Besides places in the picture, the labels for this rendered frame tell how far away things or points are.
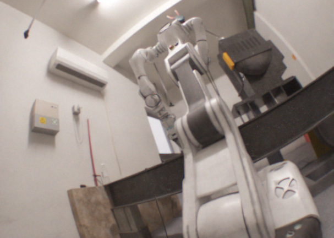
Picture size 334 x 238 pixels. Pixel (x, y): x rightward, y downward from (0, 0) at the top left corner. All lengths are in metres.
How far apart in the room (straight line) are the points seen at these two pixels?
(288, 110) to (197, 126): 0.71
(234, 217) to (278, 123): 0.79
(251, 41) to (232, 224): 1.54
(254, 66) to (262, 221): 1.29
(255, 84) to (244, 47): 0.36
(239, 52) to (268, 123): 0.75
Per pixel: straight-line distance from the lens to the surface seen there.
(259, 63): 1.56
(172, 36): 1.22
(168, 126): 0.90
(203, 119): 0.61
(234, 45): 1.63
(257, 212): 0.44
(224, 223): 0.45
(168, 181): 1.27
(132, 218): 1.53
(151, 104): 0.89
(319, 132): 1.68
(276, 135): 1.11
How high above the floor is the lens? 0.50
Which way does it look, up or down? 24 degrees up
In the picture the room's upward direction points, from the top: 21 degrees counter-clockwise
